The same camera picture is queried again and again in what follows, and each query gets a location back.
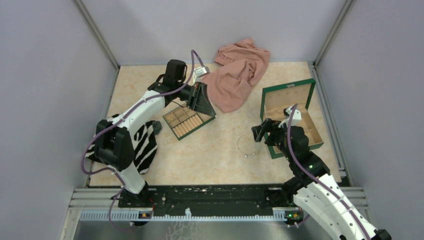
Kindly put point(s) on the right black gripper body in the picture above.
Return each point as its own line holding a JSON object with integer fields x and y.
{"x": 276, "y": 136}

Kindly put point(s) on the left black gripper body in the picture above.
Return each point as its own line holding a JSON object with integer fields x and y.
{"x": 189, "y": 93}

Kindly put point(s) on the green jewelry tray insert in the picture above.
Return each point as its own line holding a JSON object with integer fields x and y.
{"x": 183, "y": 121}

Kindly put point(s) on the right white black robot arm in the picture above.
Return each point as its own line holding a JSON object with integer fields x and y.
{"x": 313, "y": 188}

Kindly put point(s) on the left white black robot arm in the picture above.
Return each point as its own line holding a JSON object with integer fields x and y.
{"x": 119, "y": 139}

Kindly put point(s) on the silver pearl bangle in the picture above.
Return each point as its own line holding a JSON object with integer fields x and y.
{"x": 247, "y": 145}

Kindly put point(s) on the dark teal small pouch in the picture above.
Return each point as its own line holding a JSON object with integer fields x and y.
{"x": 156, "y": 126}

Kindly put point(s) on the pink cloth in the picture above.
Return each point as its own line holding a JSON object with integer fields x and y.
{"x": 241, "y": 67}

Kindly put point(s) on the zebra print pouch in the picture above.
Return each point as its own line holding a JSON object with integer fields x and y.
{"x": 146, "y": 147}

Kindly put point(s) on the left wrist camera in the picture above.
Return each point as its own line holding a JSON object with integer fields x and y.
{"x": 200, "y": 72}

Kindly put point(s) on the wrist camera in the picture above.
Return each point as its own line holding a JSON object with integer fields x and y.
{"x": 292, "y": 117}
{"x": 200, "y": 72}

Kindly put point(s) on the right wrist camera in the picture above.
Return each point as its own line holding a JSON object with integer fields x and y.
{"x": 292, "y": 117}

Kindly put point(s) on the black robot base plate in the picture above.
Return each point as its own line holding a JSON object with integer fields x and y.
{"x": 218, "y": 200}

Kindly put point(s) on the white cable tray rail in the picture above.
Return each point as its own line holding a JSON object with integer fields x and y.
{"x": 278, "y": 215}

